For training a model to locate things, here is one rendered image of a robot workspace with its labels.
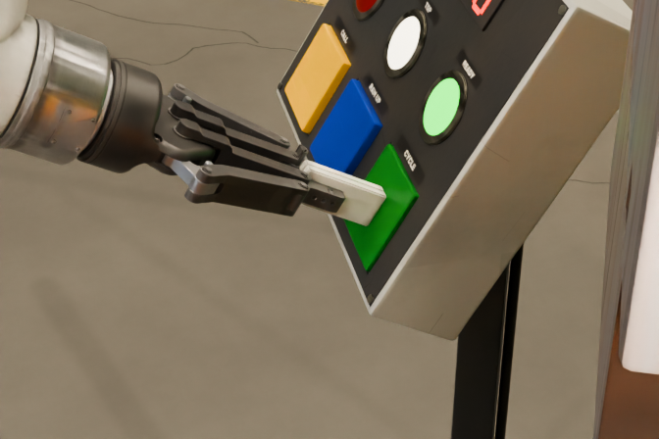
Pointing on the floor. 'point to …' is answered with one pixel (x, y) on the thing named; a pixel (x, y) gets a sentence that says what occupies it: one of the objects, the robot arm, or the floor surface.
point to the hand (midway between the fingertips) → (336, 193)
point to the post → (480, 366)
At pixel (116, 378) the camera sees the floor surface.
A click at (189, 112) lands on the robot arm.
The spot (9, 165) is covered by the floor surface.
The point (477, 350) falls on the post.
